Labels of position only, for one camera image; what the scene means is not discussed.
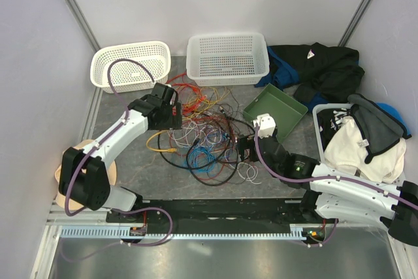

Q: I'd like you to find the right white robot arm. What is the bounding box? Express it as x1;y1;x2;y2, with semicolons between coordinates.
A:
236;135;417;246

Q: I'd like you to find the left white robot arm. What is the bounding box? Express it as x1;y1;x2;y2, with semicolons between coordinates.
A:
58;83;182;222

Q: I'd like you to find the left white perforated basket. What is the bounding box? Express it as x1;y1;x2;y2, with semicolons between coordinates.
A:
90;41;171;93

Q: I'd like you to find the white perforated basket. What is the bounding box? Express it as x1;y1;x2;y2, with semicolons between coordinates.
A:
186;32;269;87
90;41;171;93

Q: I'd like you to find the green plastic tray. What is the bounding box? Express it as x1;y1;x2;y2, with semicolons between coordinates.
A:
242;84;308;143

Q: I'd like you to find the white laundry bin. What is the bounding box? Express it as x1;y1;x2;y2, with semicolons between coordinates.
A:
312;103;409;197

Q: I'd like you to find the right white perforated basket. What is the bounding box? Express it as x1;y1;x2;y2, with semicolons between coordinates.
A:
186;32;269;87

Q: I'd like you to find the white cloth garment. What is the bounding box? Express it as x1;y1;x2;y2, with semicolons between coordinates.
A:
324;116;406;184

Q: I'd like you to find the black and blue jacket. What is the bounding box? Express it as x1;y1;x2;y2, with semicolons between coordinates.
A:
255;42;365;111

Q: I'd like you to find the grey black-trimmed garment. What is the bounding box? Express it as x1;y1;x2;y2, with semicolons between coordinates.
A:
347;93;411;164

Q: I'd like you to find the blue cloth item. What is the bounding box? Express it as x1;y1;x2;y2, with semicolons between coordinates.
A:
376;103;411;135

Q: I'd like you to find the white thin cable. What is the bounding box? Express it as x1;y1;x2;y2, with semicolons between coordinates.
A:
168;118;263;185

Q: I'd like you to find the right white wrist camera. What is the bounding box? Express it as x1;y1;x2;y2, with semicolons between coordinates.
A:
252;113;276;139

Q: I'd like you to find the red thin wire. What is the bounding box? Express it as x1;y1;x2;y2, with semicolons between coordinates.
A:
166;115;249;184

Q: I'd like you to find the yellow thin wire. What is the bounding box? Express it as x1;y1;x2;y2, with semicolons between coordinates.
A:
181;86;236;120

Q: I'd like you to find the blue thin cable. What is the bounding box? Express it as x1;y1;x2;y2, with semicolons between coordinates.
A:
188;145;226;175

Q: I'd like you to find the black thick cable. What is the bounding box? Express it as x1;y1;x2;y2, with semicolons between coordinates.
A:
155;110;259;187

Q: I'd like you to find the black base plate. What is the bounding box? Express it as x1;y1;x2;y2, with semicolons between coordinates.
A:
106;198;323;233

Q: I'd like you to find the grey slotted cable duct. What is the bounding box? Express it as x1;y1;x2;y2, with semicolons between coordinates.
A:
59;225;327;240

